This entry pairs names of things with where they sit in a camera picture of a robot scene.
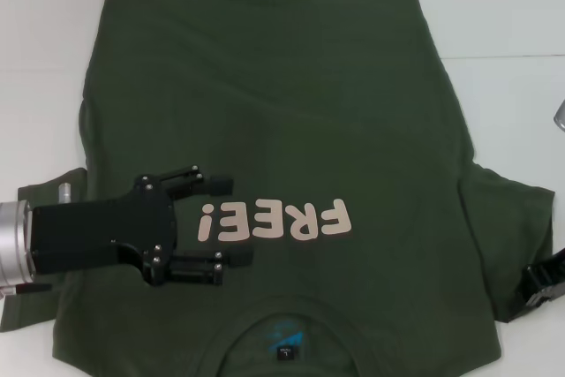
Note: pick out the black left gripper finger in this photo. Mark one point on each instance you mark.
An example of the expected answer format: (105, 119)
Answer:
(220, 186)
(198, 269)

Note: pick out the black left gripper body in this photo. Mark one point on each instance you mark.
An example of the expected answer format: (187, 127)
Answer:
(101, 229)

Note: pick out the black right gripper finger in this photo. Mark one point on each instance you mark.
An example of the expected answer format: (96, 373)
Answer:
(536, 279)
(534, 305)

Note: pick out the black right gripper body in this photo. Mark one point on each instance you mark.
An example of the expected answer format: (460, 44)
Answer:
(558, 273)

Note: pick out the dark green FREE! t-shirt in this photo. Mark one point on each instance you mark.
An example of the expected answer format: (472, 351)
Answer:
(287, 107)

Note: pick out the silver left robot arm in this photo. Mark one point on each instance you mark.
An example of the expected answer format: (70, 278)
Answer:
(13, 240)

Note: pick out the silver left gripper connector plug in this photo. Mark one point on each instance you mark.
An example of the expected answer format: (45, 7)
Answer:
(65, 193)

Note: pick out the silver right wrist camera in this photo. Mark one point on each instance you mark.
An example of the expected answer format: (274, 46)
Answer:
(560, 116)

